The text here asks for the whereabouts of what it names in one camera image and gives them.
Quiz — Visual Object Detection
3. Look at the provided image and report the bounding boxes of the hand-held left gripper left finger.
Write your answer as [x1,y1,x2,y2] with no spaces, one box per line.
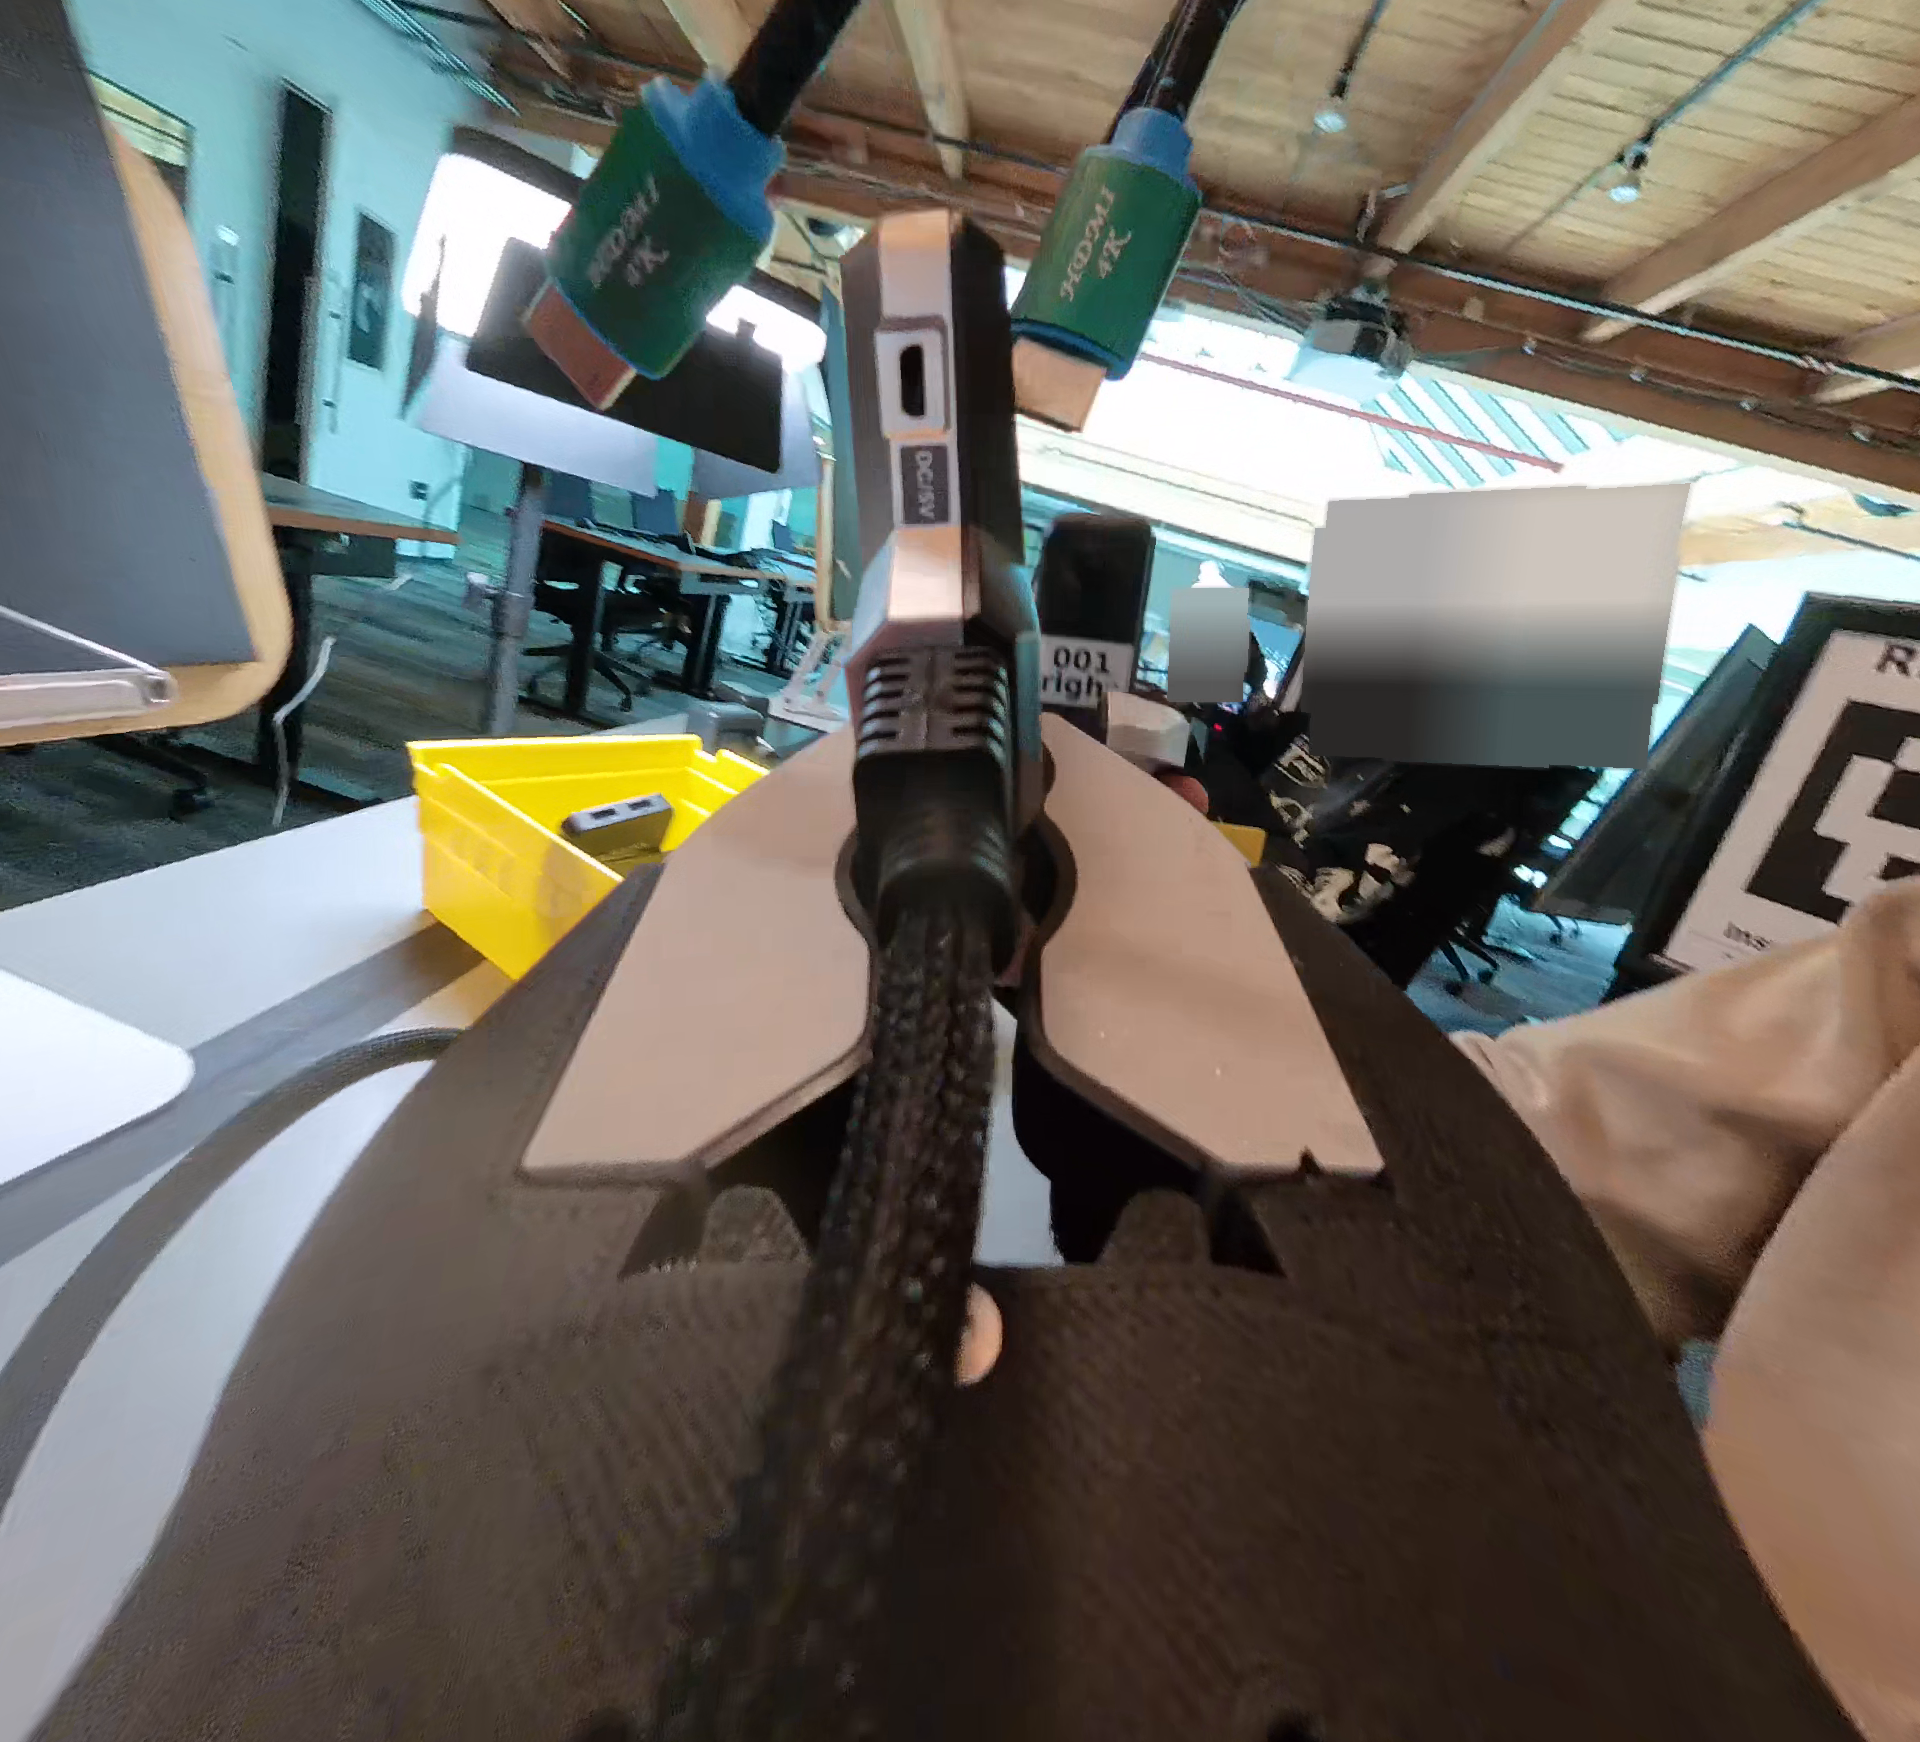
[516,723,875,1186]

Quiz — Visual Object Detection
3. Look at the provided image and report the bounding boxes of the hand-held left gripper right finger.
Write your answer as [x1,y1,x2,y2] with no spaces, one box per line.
[1020,714,1385,1265]

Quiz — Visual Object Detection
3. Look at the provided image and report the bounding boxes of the dark grey hdmi adapter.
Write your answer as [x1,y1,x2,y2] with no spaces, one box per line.
[651,208,1048,1742]
[558,792,678,863]

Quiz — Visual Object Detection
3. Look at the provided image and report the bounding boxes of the yellow storage bin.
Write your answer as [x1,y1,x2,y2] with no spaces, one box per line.
[407,735,773,983]

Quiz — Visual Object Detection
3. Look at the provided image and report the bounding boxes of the black braided hdmi cable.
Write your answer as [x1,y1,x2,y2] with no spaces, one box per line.
[516,0,1359,433]

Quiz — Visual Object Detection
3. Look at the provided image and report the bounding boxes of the person's right forearm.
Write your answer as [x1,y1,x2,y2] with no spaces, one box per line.
[1452,873,1920,1346]

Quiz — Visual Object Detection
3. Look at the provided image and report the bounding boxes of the black framed panel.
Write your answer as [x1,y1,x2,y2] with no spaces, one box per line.
[1529,625,1780,935]

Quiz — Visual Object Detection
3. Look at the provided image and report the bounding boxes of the white tablet stand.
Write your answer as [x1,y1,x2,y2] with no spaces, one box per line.
[0,603,198,1192]

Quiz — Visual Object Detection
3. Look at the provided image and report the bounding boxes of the black framed marker sign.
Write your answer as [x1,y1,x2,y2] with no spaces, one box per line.
[1612,590,1920,1012]

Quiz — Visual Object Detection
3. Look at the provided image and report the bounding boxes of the person's beige hoodie torso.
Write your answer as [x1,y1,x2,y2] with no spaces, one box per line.
[1702,1143,1920,1742]

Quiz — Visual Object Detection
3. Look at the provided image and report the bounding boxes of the wooden board with black panel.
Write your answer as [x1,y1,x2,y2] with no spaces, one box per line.
[0,0,294,747]

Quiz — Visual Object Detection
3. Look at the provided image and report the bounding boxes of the black loose cable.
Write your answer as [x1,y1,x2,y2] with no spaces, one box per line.
[0,1027,469,1513]

